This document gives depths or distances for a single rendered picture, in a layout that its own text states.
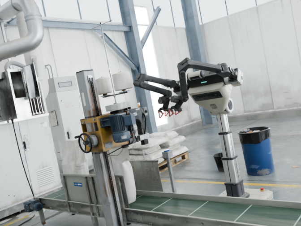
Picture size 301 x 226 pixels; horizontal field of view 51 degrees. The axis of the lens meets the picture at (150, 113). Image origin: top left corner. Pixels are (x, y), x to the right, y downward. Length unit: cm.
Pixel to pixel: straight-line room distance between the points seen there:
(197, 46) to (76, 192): 877
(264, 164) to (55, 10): 567
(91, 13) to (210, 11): 474
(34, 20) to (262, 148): 389
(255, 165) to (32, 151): 349
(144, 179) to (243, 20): 834
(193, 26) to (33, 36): 748
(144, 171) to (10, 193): 250
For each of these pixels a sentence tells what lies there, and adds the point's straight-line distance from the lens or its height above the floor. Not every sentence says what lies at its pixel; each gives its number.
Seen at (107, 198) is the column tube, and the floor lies 60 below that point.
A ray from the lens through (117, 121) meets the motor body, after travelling 273.
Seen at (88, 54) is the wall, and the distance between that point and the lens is 821.
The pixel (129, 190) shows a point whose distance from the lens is 336.
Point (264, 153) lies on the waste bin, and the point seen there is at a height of 32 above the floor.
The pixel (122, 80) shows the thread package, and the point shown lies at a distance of 282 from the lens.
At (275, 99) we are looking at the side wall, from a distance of 1088.
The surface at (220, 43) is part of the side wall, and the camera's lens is 1153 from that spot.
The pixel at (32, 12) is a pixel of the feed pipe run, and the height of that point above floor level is 301.
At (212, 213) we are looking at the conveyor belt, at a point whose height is 38.
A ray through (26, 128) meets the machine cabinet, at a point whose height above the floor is 128.
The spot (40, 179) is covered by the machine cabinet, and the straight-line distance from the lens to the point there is 563.
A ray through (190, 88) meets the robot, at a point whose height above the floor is 143.
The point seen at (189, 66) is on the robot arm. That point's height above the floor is 160.
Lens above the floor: 143
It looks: 3 degrees down
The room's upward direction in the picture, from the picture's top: 11 degrees counter-clockwise
